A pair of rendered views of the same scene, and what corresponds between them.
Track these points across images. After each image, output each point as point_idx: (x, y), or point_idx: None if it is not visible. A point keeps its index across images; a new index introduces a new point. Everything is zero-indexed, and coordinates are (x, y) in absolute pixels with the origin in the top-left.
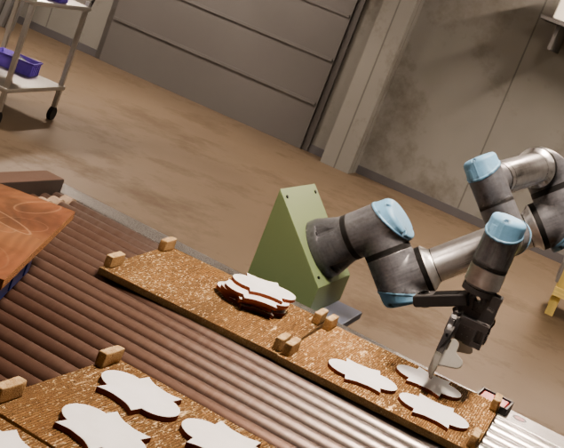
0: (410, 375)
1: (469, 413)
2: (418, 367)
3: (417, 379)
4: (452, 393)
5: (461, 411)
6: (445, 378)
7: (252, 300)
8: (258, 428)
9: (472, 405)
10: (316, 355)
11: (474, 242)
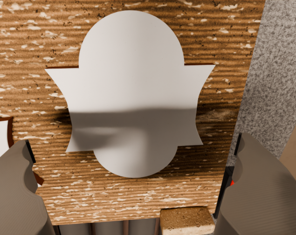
0: (99, 68)
1: (87, 197)
2: (204, 66)
3: (101, 89)
4: (128, 164)
5: (77, 187)
6: (293, 107)
7: None
8: None
9: (138, 190)
10: None
11: None
